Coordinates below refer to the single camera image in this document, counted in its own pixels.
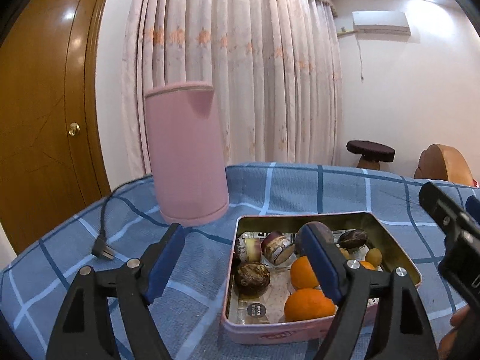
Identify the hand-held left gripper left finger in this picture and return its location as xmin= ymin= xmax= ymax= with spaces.
xmin=45 ymin=223 xmax=186 ymax=360

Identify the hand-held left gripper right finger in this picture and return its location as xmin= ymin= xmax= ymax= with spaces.
xmin=300 ymin=226 xmax=439 ymax=360

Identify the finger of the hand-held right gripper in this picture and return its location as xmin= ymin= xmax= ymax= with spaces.
xmin=419 ymin=182 xmax=480 ymax=256
xmin=466 ymin=195 xmax=480 ymax=227

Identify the whole purple sweet potato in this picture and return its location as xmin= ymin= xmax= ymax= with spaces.
xmin=294 ymin=221 xmax=334 ymax=257

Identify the dark purple taro piece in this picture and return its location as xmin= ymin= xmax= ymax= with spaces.
xmin=337 ymin=229 xmax=369 ymax=250

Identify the brown round taro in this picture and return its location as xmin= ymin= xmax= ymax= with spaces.
xmin=234 ymin=262 xmax=271 ymax=293

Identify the layered cut sweet potato piece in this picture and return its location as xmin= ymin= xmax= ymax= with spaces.
xmin=234 ymin=237 xmax=262 ymax=263

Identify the metal tin box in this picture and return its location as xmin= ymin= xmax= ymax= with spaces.
xmin=222 ymin=212 xmax=422 ymax=346

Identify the person's right hand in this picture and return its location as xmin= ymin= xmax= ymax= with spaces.
xmin=438 ymin=304 xmax=471 ymax=360

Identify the orange-brown wooden chair back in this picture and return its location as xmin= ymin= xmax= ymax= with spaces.
xmin=414 ymin=143 xmax=475 ymax=188

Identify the dark brown round stool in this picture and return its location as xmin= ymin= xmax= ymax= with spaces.
xmin=346 ymin=140 xmax=396 ymax=169

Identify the pink cylindrical container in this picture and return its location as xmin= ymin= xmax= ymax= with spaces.
xmin=144 ymin=81 xmax=229 ymax=227

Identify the wooden door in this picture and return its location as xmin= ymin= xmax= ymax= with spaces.
xmin=0 ymin=0 xmax=117 ymax=256

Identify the white air conditioner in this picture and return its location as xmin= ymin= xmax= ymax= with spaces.
xmin=352 ymin=10 xmax=410 ymax=35

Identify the pink floral curtain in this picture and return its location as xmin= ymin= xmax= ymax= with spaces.
xmin=121 ymin=0 xmax=344 ymax=173

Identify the black power cable with plug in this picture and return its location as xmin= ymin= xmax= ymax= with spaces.
xmin=91 ymin=180 xmax=154 ymax=260

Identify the thin wall cable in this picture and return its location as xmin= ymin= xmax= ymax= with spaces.
xmin=358 ymin=37 xmax=366 ymax=83

